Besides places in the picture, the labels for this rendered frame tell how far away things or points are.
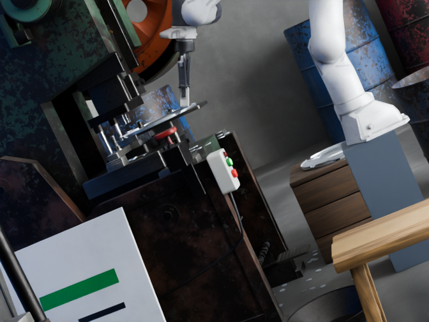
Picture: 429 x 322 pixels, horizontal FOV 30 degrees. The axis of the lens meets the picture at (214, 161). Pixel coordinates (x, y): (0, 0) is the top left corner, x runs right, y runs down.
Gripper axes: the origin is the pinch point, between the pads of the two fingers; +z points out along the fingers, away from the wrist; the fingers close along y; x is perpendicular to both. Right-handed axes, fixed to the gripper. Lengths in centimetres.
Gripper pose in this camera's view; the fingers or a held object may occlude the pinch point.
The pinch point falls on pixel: (184, 96)
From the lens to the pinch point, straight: 292.4
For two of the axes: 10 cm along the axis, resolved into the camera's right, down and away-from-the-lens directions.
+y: 1.6, -1.9, 9.7
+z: 0.0, 9.8, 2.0
